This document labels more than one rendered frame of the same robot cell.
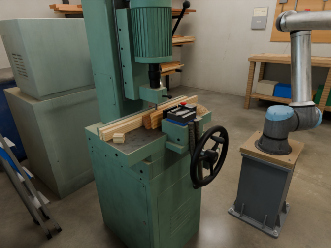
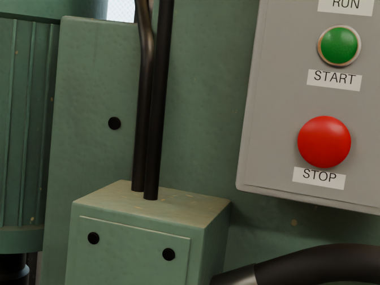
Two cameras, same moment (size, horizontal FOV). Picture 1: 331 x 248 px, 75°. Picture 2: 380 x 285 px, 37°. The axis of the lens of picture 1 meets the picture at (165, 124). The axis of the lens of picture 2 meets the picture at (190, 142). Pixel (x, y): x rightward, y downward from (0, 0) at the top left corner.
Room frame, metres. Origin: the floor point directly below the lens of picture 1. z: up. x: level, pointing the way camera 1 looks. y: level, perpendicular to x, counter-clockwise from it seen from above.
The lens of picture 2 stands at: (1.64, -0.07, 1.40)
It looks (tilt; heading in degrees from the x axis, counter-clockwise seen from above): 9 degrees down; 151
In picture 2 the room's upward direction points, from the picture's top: 7 degrees clockwise
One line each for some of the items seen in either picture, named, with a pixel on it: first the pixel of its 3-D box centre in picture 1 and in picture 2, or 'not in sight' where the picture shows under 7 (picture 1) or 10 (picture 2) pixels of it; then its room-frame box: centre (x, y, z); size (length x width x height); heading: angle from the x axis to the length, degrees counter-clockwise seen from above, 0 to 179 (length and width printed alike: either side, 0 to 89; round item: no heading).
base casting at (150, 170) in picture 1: (143, 135); not in sight; (1.13, 0.13, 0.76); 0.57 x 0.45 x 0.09; 46
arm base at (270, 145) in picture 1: (274, 139); not in sight; (1.24, -0.72, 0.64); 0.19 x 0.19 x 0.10
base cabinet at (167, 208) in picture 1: (147, 188); not in sight; (1.13, 0.13, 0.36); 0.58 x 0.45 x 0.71; 46
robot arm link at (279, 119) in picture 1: (279, 120); not in sight; (1.24, -0.73, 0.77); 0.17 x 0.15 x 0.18; 101
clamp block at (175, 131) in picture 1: (182, 127); not in sight; (0.89, -0.08, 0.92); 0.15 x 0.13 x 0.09; 136
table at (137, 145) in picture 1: (169, 131); not in sight; (0.95, -0.02, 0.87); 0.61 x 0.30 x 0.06; 136
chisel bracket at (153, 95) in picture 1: (152, 94); not in sight; (1.06, 0.06, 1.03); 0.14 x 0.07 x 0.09; 46
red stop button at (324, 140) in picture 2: not in sight; (324, 141); (1.39, 0.15, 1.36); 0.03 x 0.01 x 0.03; 46
